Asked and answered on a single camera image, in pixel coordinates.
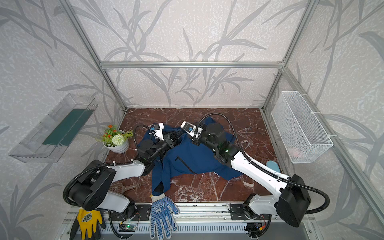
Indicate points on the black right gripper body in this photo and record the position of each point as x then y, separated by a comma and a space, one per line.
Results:
195, 139

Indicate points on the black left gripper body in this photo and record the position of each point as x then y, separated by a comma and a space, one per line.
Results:
169, 141

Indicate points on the blue zip-up jacket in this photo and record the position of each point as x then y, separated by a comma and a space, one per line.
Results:
183, 158

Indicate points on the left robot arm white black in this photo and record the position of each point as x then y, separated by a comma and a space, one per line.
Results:
90, 189

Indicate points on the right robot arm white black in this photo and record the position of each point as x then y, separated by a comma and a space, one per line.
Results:
286, 199

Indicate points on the potted artificial flowers white pot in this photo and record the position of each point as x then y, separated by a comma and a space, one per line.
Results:
115, 140

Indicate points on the blue dotted work glove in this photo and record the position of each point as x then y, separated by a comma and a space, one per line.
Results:
162, 217

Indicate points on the brown slotted spatula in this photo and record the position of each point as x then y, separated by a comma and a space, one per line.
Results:
120, 188

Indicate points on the light blue silicone spatula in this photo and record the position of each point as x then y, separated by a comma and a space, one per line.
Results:
273, 166

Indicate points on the pink object in basket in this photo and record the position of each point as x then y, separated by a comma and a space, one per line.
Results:
296, 153

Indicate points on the green sponge mat in tray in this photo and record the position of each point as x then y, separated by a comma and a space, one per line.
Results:
68, 128

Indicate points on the yellow black work glove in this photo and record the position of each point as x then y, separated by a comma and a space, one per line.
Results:
89, 224

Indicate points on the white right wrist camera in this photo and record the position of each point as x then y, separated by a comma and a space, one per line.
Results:
191, 129

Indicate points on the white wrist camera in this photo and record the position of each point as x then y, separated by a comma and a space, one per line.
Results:
191, 129
156, 129

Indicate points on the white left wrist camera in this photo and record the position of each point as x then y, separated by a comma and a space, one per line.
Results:
156, 129

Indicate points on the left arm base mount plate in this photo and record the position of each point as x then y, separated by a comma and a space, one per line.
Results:
139, 212

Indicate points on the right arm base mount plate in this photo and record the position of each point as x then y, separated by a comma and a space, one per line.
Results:
238, 213

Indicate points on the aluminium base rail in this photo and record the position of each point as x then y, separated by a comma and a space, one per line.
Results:
208, 221

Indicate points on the white wire mesh basket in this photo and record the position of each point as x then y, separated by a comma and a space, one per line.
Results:
299, 127

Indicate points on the clear plastic wall tray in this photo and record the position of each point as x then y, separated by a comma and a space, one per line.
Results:
31, 148

